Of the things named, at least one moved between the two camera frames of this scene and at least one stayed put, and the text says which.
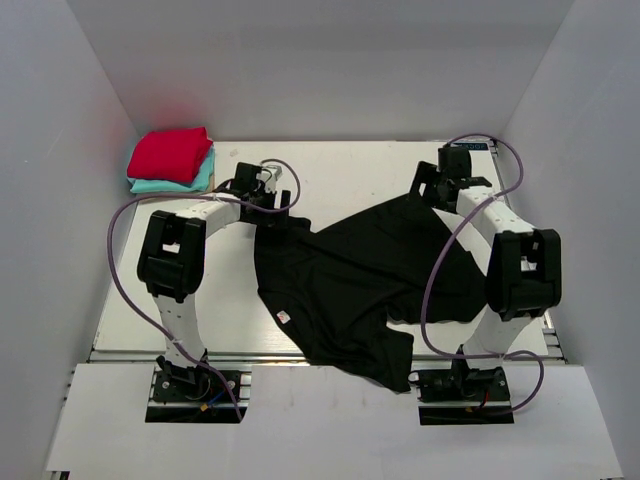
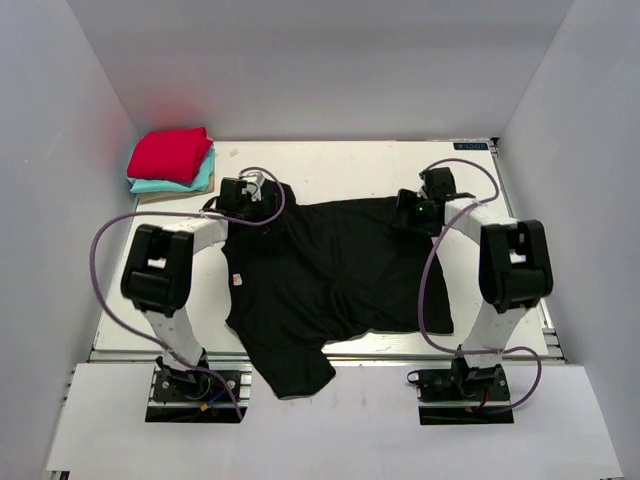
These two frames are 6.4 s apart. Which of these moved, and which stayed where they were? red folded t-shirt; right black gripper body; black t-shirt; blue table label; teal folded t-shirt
Moved: black t-shirt; right black gripper body
Stayed: blue table label; teal folded t-shirt; red folded t-shirt
